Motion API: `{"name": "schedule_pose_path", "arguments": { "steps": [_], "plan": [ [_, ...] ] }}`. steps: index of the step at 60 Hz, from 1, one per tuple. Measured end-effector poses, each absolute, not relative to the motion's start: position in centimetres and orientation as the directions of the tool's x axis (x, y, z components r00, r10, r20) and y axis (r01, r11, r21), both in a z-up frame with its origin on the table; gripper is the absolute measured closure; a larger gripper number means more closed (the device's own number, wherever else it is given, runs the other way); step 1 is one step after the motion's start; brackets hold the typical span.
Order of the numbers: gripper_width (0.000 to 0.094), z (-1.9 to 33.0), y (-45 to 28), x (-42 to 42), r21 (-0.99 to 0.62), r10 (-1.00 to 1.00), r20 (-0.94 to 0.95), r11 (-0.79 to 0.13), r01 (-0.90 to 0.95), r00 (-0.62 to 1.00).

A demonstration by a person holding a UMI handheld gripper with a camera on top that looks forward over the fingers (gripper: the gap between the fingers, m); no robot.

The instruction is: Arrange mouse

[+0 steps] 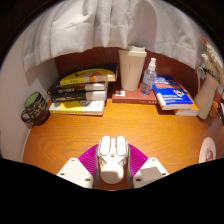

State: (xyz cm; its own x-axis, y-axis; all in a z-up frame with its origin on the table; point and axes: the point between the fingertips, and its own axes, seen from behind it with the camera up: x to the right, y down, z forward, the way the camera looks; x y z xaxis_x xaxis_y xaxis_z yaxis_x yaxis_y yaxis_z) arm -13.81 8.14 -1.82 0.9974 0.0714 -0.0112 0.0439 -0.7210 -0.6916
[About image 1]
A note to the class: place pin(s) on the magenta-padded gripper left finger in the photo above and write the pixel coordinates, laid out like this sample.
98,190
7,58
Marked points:
75,171

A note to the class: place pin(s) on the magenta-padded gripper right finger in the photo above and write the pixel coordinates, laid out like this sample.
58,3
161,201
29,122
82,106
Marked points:
150,171

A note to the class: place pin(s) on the white computer mouse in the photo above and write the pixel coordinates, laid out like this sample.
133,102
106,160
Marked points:
112,160

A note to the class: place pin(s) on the pink round cartoon mouse pad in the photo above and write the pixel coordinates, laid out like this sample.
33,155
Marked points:
207,151

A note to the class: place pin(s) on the yellow and white book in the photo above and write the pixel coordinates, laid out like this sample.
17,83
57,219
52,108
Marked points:
75,107

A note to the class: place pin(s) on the dark green mug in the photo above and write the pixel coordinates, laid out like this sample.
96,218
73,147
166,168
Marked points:
36,108

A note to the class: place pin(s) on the red book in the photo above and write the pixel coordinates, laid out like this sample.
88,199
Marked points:
131,97

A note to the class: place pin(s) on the blue and white book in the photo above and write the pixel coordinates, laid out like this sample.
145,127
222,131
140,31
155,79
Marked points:
171,91

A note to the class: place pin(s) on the clear spray bottle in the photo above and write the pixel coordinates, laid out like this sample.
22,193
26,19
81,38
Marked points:
148,81

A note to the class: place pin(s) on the white ceramic vase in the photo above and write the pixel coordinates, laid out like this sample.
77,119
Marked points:
206,96

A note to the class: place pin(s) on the yellow and black book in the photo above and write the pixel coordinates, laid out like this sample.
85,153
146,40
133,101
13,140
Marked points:
86,76

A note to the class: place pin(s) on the cream tumbler with lid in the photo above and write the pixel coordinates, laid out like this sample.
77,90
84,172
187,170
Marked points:
131,70

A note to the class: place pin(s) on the white pleated curtain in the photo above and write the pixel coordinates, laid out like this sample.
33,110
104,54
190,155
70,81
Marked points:
110,23

